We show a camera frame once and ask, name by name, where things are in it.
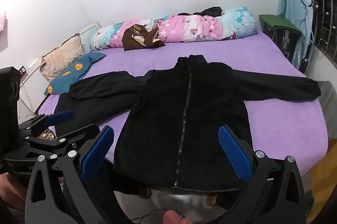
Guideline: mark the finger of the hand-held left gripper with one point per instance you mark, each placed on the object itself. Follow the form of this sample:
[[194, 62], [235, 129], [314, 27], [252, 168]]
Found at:
[[65, 138], [62, 116]]

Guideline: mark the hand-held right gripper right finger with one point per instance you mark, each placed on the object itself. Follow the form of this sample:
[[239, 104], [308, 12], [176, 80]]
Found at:
[[234, 152]]

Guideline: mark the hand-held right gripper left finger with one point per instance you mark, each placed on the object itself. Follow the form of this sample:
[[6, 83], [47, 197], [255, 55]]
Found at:
[[96, 155]]

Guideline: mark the black smooth garment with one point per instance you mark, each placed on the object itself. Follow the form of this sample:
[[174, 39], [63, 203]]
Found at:
[[79, 110]]

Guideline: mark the black fleece zip jacket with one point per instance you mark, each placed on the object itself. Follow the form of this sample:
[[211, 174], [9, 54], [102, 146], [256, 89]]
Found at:
[[163, 108]]

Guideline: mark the person's left hand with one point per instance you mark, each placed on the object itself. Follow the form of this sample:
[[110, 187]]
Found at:
[[11, 191]]

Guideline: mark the red and black box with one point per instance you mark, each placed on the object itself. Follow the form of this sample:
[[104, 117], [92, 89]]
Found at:
[[22, 70]]

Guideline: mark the blue lemon print pillow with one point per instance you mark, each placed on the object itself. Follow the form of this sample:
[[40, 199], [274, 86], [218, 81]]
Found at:
[[76, 73]]

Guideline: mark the bed with purple sheet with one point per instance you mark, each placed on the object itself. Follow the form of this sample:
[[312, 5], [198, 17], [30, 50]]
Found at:
[[276, 121]]

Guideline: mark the beige pillow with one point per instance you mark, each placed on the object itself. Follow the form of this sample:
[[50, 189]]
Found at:
[[63, 55]]

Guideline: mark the pink bag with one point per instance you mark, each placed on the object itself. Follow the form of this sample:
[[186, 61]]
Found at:
[[2, 23]]

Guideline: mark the person's bare foot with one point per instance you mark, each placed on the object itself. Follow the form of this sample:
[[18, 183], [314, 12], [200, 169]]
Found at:
[[173, 217]]

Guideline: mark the white headboard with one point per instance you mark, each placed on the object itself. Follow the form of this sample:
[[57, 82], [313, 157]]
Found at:
[[89, 29]]

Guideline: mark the brown printed garment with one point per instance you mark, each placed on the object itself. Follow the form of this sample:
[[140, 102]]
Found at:
[[137, 40]]

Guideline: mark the black storage box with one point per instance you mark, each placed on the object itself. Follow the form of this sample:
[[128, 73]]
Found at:
[[285, 42]]

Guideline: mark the rolled floral quilt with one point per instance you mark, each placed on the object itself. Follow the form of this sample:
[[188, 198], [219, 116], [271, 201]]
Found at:
[[184, 26]]

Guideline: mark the green cloth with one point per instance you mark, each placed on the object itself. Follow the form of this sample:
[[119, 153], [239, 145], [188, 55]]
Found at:
[[279, 22]]

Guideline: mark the small black garment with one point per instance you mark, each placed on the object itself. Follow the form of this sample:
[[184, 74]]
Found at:
[[210, 11]]

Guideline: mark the metal window grille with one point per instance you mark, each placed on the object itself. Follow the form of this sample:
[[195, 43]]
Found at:
[[326, 29]]

